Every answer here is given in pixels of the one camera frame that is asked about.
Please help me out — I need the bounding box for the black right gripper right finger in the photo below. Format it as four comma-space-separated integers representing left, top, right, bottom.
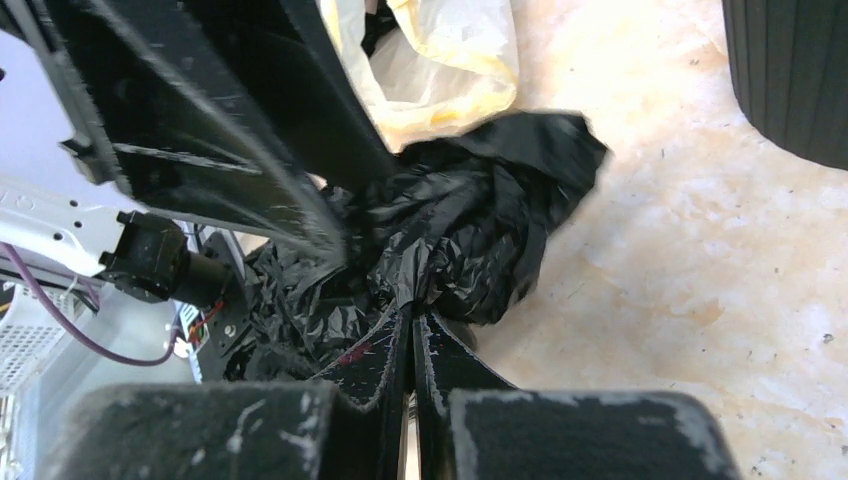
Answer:
413, 311, 518, 480

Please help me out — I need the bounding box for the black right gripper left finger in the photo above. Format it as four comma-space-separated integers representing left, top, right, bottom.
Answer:
316, 305, 410, 479

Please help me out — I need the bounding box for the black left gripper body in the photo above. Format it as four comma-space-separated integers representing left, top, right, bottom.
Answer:
0, 0, 399, 263

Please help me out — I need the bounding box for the black plastic trash bag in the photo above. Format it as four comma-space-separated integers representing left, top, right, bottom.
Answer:
223, 111, 608, 381

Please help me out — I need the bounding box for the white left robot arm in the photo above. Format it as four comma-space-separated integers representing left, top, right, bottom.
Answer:
1, 1, 397, 306

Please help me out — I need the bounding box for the black plastic trash bin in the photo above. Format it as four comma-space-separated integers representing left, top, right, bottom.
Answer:
722, 0, 847, 170

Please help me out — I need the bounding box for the translucent yellow plastic bag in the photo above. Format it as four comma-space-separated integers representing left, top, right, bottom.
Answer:
317, 0, 519, 152

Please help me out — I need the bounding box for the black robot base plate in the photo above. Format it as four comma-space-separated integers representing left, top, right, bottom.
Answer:
191, 227, 251, 383

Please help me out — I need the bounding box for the white slotted cable duct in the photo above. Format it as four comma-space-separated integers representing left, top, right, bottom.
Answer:
1, 282, 66, 397

